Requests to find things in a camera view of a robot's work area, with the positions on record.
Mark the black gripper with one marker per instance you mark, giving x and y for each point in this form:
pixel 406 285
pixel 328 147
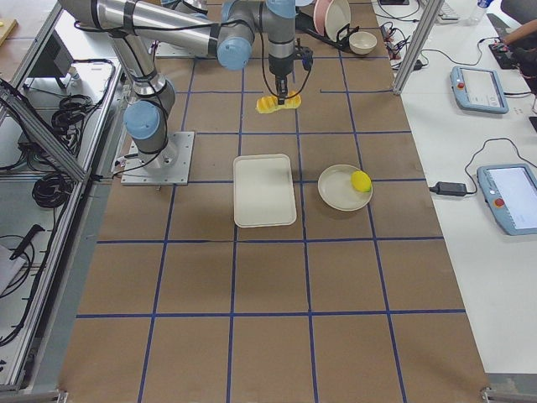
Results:
pixel 278 68

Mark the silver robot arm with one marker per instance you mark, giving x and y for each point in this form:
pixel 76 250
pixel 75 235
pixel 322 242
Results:
pixel 185 24

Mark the person forearm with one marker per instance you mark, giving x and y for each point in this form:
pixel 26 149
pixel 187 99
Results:
pixel 521 32

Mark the pink plate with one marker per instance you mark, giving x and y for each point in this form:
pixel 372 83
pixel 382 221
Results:
pixel 319 14

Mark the cream plate in rack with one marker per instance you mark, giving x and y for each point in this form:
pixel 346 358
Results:
pixel 337 17

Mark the cream plate with lemon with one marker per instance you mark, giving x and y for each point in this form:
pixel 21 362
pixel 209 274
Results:
pixel 335 189

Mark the black dish rack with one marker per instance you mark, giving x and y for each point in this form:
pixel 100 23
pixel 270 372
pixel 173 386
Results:
pixel 304 23

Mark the cream bowl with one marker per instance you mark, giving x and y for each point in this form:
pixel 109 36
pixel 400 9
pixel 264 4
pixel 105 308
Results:
pixel 362 43

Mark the white rectangular tray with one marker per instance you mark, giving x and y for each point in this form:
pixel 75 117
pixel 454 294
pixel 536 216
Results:
pixel 263 191

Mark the yellow lemon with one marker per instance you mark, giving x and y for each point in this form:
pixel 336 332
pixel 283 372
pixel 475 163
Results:
pixel 361 181

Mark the far blue teach pendant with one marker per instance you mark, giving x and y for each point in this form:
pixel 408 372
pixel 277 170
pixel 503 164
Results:
pixel 478 90

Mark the blue teach pendant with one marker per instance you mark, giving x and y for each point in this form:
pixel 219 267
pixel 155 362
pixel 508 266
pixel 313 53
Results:
pixel 510 193
pixel 478 90

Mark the black power adapter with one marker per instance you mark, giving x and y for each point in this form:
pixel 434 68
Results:
pixel 443 188

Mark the plastic water bottle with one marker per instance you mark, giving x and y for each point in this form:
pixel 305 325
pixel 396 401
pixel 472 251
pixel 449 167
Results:
pixel 478 12

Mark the near blue teach pendant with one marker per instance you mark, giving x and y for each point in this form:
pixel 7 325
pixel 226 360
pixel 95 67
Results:
pixel 510 193

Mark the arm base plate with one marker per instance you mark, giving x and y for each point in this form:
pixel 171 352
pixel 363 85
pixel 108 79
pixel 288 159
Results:
pixel 171 51
pixel 171 166

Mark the aluminium frame post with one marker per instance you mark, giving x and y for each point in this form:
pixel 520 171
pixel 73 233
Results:
pixel 418 38

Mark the aluminium side frame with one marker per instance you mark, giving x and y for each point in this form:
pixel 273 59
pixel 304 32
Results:
pixel 37 319

